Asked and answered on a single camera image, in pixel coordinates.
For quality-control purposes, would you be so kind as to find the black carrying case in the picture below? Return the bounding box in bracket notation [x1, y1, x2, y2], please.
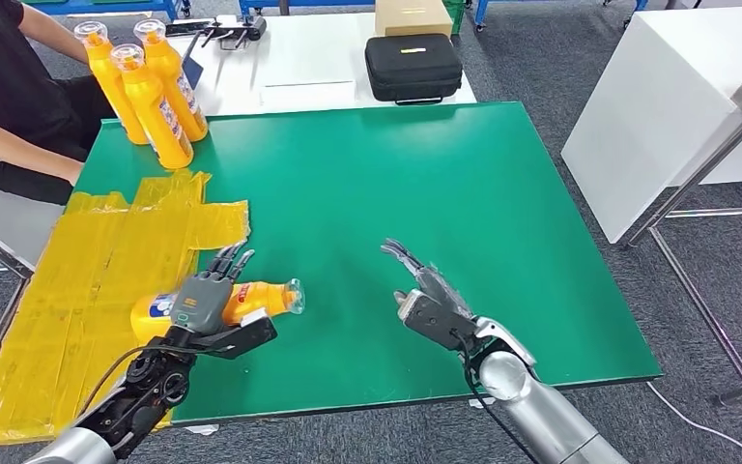
[364, 33, 464, 107]

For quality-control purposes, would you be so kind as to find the white floor cable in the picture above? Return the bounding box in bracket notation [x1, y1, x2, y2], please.
[645, 382, 742, 462]

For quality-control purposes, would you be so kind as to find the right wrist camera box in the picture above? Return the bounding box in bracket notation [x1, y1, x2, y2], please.
[396, 289, 480, 352]

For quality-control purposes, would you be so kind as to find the grey metal bench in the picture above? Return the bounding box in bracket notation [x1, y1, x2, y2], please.
[0, 166, 65, 279]

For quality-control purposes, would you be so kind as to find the cardboard box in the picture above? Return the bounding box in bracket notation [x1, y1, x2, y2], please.
[374, 0, 454, 39]

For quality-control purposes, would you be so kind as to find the green plastic crate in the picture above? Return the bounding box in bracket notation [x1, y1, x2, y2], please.
[442, 0, 469, 37]

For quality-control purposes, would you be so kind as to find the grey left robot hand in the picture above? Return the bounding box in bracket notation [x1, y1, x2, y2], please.
[169, 240, 257, 337]

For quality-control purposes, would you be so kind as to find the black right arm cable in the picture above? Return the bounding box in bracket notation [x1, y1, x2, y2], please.
[463, 333, 539, 464]

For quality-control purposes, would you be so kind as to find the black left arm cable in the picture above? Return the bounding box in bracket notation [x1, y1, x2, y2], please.
[79, 345, 181, 418]

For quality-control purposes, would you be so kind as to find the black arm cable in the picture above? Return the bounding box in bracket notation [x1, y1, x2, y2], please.
[79, 345, 181, 418]
[463, 333, 539, 464]

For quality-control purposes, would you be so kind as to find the blue metal rack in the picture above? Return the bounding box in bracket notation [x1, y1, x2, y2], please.
[21, 0, 193, 20]

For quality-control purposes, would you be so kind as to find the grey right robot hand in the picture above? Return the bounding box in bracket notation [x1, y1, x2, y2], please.
[380, 238, 478, 322]

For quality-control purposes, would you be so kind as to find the white panel desk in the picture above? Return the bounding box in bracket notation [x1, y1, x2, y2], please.
[560, 6, 742, 245]

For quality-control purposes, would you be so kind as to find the white flat sheet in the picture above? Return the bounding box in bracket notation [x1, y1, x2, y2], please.
[258, 79, 357, 113]

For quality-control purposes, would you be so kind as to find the white table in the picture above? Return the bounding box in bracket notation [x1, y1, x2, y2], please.
[172, 13, 478, 118]

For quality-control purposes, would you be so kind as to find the yellow taped plastic sheet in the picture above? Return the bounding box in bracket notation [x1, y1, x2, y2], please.
[0, 169, 250, 449]

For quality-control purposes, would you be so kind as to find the person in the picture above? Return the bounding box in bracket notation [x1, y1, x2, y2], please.
[0, 0, 120, 206]

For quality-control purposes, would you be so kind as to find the black phone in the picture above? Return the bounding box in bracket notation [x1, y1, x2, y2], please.
[164, 20, 215, 37]

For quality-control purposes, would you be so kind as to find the black remote controller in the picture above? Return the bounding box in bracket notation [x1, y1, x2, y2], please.
[201, 15, 268, 51]

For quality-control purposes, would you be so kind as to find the orange detergent bottle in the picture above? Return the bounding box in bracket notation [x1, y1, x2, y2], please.
[129, 278, 307, 344]
[110, 43, 195, 171]
[132, 18, 210, 143]
[73, 20, 150, 147]

